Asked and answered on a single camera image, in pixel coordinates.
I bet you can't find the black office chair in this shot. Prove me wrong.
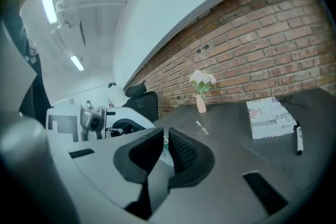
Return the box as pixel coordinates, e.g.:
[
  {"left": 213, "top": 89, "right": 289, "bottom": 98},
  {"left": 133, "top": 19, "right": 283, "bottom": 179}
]
[{"left": 121, "top": 80, "right": 159, "bottom": 123}]

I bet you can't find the clear zipper pouch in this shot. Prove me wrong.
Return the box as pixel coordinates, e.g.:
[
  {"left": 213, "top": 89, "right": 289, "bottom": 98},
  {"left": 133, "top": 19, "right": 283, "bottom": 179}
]
[{"left": 162, "top": 132, "right": 175, "bottom": 169}]

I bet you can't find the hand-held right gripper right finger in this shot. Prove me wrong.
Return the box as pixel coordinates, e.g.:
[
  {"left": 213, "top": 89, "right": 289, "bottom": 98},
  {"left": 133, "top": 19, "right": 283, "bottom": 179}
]
[{"left": 167, "top": 127, "right": 216, "bottom": 189}]

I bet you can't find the black marker pen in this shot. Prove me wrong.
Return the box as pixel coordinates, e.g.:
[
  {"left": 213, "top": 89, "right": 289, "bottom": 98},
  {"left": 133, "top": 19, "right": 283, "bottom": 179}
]
[{"left": 293, "top": 121, "right": 305, "bottom": 156}]

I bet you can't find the white pen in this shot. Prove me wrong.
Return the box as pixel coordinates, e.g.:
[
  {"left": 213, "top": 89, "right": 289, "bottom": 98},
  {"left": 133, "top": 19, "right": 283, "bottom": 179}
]
[{"left": 195, "top": 120, "right": 211, "bottom": 136}]

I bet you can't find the white striped print book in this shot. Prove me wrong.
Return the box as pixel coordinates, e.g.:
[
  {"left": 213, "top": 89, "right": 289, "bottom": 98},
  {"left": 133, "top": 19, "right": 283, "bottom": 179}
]
[{"left": 246, "top": 97, "right": 298, "bottom": 140}]

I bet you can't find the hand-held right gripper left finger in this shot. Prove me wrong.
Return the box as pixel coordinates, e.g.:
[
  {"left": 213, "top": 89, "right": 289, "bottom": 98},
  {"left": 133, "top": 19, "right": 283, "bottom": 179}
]
[{"left": 113, "top": 127, "right": 165, "bottom": 185}]

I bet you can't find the white flower bouquet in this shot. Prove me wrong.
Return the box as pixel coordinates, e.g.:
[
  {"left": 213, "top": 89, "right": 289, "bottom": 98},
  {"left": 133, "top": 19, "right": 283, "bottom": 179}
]
[{"left": 189, "top": 69, "right": 217, "bottom": 99}]

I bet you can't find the person's black shirt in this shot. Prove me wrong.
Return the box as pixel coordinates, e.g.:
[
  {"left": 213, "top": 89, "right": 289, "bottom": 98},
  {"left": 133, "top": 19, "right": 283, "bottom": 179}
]
[{"left": 18, "top": 31, "right": 53, "bottom": 124}]

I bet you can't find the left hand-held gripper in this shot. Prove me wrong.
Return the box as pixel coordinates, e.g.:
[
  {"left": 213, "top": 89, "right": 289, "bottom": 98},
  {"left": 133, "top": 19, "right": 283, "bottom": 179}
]
[{"left": 46, "top": 104, "right": 157, "bottom": 143}]

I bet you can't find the pink vase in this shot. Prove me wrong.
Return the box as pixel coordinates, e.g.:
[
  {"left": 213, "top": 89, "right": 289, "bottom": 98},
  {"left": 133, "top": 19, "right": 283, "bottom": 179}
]
[{"left": 196, "top": 94, "right": 207, "bottom": 114}]

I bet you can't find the black cable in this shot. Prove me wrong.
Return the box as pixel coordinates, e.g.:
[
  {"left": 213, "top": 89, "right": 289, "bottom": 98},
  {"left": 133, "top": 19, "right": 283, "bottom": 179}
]
[{"left": 277, "top": 95, "right": 308, "bottom": 110}]

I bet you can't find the long ceiling light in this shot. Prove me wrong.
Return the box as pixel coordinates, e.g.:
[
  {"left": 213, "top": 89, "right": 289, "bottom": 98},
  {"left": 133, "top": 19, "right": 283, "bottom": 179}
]
[
  {"left": 69, "top": 55, "right": 85, "bottom": 72},
  {"left": 40, "top": 0, "right": 58, "bottom": 24}
]

